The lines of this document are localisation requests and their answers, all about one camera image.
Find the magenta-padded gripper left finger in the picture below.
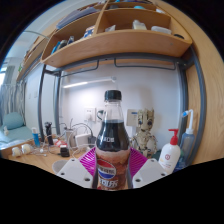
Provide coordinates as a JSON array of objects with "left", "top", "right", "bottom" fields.
[{"left": 57, "top": 146, "right": 101, "bottom": 190}]

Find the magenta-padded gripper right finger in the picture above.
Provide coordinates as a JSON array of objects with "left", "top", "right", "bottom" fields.
[{"left": 127, "top": 146, "right": 169, "bottom": 190}]

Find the cola bottle with black cap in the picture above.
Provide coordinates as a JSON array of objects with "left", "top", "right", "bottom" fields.
[{"left": 94, "top": 89, "right": 132, "bottom": 191}]

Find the white speckled mug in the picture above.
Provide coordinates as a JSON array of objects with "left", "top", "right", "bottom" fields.
[{"left": 51, "top": 159, "right": 69, "bottom": 174}]

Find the small black box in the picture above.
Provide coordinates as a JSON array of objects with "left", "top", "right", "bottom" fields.
[{"left": 59, "top": 144, "right": 70, "bottom": 158}]

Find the white pump bottle, red pump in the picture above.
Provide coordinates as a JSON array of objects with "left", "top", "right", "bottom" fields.
[{"left": 158, "top": 128, "right": 182, "bottom": 175}]

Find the white charger block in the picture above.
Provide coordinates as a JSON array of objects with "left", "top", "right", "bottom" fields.
[{"left": 74, "top": 133, "right": 92, "bottom": 148}]

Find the wooden tree figurine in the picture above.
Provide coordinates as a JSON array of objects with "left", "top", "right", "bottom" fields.
[{"left": 133, "top": 108, "right": 158, "bottom": 158}]

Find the black electric shaver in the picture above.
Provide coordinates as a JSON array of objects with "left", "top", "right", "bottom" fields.
[{"left": 44, "top": 121, "right": 54, "bottom": 146}]

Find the blue spray bottle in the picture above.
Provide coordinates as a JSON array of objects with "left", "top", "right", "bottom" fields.
[{"left": 179, "top": 109, "right": 196, "bottom": 164}]

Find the blue tube with white cap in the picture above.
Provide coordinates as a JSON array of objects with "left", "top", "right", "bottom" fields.
[{"left": 31, "top": 127, "right": 41, "bottom": 148}]

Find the teal pillow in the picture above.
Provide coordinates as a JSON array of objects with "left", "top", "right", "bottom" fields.
[{"left": 1, "top": 112, "right": 25, "bottom": 130}]

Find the white desk lamp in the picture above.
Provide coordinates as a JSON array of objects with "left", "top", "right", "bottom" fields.
[{"left": 62, "top": 76, "right": 118, "bottom": 90}]

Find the wooden shelf unit with items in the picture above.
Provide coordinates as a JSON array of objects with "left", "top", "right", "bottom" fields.
[{"left": 40, "top": 0, "right": 194, "bottom": 69}]

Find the grey metal loft bed frame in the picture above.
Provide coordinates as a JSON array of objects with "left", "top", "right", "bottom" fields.
[{"left": 37, "top": 51, "right": 208, "bottom": 166}]

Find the wooden bed rail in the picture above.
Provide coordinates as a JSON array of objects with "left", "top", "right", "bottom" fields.
[{"left": 16, "top": 24, "right": 58, "bottom": 83}]

